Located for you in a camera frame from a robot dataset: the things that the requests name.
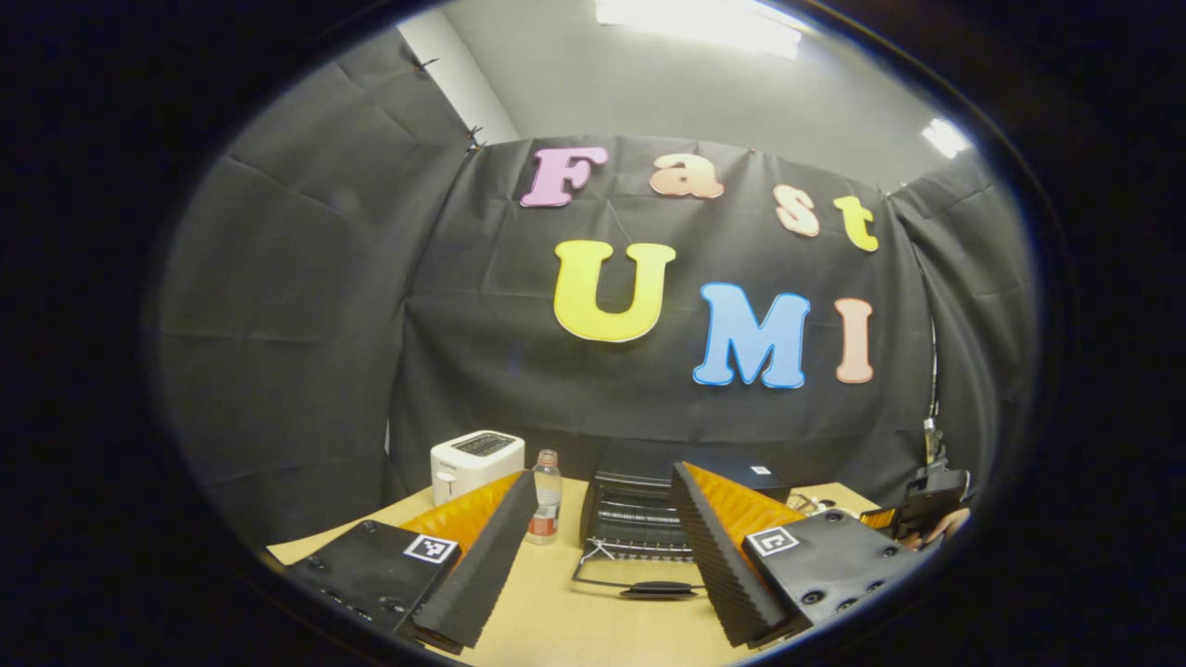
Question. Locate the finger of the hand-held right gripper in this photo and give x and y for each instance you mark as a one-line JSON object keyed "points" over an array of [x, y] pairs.
{"points": [[878, 519]]}

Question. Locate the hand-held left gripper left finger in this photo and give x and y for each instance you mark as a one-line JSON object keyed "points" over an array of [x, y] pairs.
{"points": [[491, 556]]}

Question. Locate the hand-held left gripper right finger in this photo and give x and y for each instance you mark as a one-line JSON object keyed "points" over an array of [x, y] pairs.
{"points": [[718, 556]]}

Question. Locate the black electric oven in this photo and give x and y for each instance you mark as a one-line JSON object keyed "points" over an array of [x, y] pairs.
{"points": [[639, 519]]}

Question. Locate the clear bottle with red label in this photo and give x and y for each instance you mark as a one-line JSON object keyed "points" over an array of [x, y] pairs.
{"points": [[547, 500]]}

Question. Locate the white toaster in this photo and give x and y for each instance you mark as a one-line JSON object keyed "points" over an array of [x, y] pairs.
{"points": [[473, 463]]}

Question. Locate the black backdrop cloth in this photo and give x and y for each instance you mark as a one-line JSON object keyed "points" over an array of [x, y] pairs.
{"points": [[371, 324]]}

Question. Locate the small ceiling light panel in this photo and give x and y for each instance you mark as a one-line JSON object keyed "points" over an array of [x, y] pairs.
{"points": [[945, 137]]}

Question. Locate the large ceiling light panel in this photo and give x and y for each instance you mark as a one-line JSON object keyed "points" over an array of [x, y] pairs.
{"points": [[695, 23]]}

